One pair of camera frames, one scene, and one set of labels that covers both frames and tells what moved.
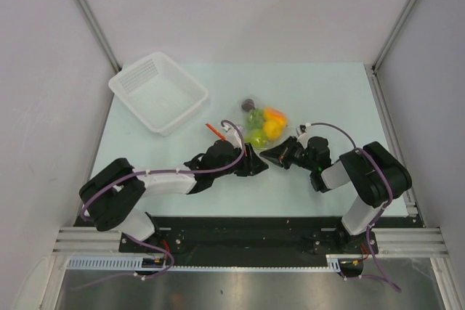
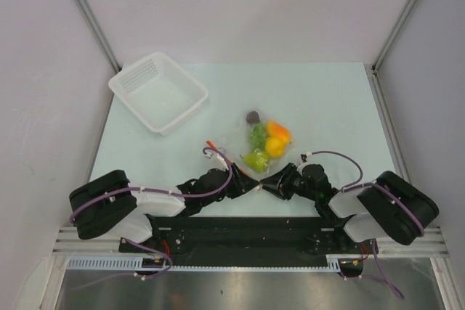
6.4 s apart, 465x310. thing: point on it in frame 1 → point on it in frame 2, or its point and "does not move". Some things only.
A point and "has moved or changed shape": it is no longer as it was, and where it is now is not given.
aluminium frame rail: (410, 242) does not move
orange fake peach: (272, 119) → (274, 129)
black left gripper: (252, 164) → (240, 182)
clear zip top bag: (264, 125) has moved or changed shape
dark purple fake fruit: (248, 105) → (253, 117)
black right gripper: (280, 153) → (278, 183)
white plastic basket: (158, 91) does not move
